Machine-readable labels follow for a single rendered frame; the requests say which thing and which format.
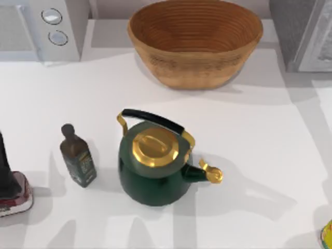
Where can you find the green and gold kettle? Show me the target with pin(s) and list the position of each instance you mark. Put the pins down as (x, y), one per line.
(153, 168)

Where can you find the brown woven basket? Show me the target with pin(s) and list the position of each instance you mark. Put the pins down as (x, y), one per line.
(194, 46)

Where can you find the dark olive oil bottle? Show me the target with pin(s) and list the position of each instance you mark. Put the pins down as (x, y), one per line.
(79, 160)

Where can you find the small microwave knob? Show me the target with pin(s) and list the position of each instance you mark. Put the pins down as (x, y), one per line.
(58, 38)

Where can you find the large microwave knob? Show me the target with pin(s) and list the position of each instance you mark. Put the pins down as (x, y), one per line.
(51, 16)

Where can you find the pale microwave oven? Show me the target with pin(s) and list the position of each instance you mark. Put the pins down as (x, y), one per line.
(39, 31)

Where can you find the red and white shoe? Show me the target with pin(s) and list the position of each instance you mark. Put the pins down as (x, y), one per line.
(22, 195)

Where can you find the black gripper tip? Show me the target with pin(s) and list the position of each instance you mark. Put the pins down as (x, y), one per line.
(6, 171)

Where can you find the yellow and green can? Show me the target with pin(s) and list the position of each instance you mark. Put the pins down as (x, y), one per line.
(327, 234)

